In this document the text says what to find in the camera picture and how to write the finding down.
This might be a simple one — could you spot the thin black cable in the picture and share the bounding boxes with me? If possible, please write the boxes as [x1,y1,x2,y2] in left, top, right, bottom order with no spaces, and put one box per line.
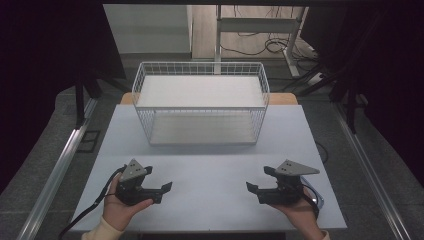
[314,141,330,165]

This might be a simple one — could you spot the white wire basket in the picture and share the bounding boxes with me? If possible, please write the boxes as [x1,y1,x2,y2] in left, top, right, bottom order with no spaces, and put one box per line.
[131,61,271,147]

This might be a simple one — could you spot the black floor cables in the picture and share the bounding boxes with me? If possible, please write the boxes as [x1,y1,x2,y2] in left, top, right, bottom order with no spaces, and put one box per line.
[219,4,323,73]

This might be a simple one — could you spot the white metal desk frame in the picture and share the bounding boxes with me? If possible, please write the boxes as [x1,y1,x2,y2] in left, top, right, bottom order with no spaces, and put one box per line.
[214,4,309,78]

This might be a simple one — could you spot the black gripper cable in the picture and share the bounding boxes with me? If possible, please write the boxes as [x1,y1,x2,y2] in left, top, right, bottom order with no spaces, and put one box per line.
[299,182,321,219]
[58,165,128,240]

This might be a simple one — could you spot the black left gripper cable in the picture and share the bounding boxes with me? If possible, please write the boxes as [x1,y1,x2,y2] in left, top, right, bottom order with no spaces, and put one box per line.
[58,165,128,240]

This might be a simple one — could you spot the wooden table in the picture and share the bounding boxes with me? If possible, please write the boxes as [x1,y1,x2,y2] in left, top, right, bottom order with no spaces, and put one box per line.
[119,92,299,106]

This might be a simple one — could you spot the black stand legs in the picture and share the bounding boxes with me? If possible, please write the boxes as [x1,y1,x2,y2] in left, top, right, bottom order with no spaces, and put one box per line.
[279,63,369,134]
[73,71,133,129]

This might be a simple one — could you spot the person's right hand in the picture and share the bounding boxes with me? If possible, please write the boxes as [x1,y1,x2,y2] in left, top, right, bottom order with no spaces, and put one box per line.
[269,186,322,234]

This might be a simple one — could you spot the black floor socket frame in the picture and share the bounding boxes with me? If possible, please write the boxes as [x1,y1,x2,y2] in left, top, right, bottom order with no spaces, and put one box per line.
[76,129,102,154]

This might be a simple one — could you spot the white basket liner board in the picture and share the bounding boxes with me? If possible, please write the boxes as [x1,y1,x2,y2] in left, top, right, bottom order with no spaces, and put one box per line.
[136,74,267,145]

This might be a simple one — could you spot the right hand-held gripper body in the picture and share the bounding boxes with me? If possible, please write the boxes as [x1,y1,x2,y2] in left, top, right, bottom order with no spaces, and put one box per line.
[274,159,321,206]

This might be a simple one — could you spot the aluminium rail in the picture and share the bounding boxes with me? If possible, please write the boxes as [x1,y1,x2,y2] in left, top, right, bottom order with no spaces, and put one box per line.
[15,98,99,240]
[333,99,412,240]

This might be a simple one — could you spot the person's left hand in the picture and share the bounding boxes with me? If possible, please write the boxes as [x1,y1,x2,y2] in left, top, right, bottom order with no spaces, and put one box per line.
[102,173,155,232]

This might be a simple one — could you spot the white cabinet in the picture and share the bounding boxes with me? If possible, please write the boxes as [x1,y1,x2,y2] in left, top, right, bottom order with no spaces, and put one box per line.
[102,3,194,55]

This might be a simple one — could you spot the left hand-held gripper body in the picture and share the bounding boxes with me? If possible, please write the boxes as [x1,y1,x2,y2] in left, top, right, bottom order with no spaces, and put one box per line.
[114,158,158,206]

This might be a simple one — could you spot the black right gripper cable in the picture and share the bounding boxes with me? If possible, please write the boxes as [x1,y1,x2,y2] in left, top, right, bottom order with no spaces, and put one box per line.
[299,182,321,219]

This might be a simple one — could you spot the black curtain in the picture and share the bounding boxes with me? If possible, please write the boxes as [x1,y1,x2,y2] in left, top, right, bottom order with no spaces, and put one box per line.
[0,0,127,194]
[299,0,424,188]

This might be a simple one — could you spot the white power strip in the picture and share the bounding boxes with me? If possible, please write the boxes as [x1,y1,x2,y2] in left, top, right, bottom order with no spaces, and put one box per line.
[306,71,324,86]

